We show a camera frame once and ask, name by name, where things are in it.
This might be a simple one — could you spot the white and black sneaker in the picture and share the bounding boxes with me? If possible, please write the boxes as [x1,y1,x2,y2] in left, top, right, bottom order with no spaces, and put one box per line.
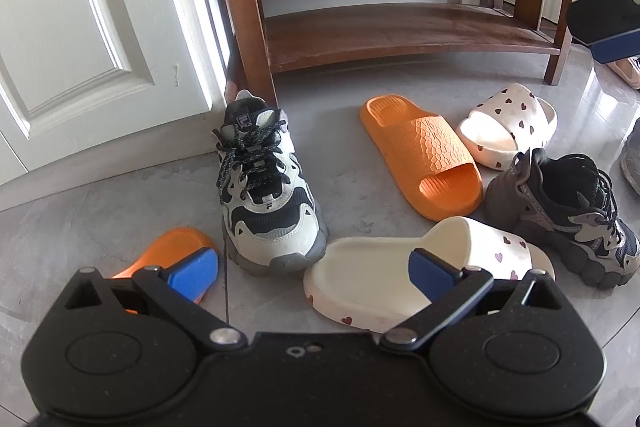
[212,89,331,278]

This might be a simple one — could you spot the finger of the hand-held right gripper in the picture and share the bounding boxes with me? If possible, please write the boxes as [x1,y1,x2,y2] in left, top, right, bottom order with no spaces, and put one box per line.
[567,0,640,64]

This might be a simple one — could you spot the white heart print slipper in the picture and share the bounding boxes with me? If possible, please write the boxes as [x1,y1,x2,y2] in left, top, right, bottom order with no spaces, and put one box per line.
[456,83,558,171]
[302,216,556,335]

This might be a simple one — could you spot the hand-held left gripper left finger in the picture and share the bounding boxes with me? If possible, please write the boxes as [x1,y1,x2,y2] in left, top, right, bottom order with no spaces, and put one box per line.
[65,247,249,351]

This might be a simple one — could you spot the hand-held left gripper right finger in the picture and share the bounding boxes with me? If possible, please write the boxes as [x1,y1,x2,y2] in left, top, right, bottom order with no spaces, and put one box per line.
[381,248,567,351]

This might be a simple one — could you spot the pink slipper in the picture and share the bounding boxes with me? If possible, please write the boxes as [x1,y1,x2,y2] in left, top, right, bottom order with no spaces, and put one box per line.
[606,56,640,92]

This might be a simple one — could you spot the dark brown grey sneaker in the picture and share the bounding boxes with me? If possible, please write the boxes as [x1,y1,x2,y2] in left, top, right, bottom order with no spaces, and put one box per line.
[484,148,640,290]

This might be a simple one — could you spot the orange slipper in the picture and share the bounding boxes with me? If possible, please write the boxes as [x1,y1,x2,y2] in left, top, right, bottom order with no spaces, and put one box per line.
[359,94,485,223]
[112,227,219,305]

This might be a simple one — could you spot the white panelled door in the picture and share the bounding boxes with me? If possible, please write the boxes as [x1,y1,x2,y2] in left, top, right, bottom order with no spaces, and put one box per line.
[0,0,232,212]

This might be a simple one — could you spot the wooden shoe rack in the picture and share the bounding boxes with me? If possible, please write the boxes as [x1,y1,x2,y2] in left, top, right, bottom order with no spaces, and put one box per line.
[205,0,591,108]

